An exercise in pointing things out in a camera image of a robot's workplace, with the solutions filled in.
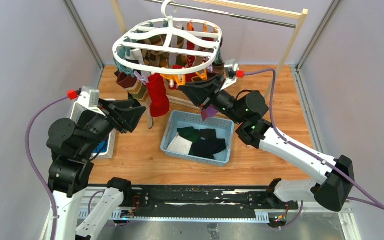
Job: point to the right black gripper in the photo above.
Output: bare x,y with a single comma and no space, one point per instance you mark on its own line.
203,93

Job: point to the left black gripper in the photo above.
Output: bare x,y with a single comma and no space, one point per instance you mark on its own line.
130,118

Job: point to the orange clothes peg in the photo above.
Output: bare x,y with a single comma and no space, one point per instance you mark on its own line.
175,80
200,76

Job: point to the beige striped ribbed sock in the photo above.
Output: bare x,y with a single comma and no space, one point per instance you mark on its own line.
138,91

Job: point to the lilac clothes peg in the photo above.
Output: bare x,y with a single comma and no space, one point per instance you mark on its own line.
140,77

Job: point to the black sock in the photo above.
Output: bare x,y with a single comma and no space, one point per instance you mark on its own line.
208,145

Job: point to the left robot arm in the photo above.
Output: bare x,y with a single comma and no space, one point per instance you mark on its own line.
72,142

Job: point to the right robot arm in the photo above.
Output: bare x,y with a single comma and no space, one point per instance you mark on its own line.
331,178

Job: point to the white oval clip hanger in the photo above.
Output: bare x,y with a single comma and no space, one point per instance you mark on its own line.
210,41

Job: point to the purple mustard hanging sock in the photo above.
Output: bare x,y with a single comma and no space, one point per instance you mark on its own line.
209,112

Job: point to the olive tan hanging sock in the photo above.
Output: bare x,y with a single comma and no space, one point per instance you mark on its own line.
218,66

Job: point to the light blue plastic basket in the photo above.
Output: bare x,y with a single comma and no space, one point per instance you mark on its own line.
180,119

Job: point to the blue cloth in basket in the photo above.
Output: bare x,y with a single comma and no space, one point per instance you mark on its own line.
102,148

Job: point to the dark green sock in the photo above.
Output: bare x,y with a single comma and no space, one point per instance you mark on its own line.
189,133

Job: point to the white plastic basket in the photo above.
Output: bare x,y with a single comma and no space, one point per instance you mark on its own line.
78,115

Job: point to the white hanging sock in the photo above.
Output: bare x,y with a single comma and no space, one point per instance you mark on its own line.
135,56

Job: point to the argyle brown hanging sock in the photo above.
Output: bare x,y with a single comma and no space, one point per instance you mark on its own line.
155,58

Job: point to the white sock in basket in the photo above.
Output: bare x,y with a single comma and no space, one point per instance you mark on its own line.
180,145

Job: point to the metal rack rod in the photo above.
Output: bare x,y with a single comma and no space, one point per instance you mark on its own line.
233,15

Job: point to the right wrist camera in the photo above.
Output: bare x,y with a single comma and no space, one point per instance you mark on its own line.
230,68

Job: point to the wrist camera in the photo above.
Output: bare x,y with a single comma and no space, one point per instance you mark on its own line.
230,68
89,98

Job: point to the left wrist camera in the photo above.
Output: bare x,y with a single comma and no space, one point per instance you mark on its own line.
89,98

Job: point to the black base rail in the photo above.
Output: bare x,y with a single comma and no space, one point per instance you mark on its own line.
217,202

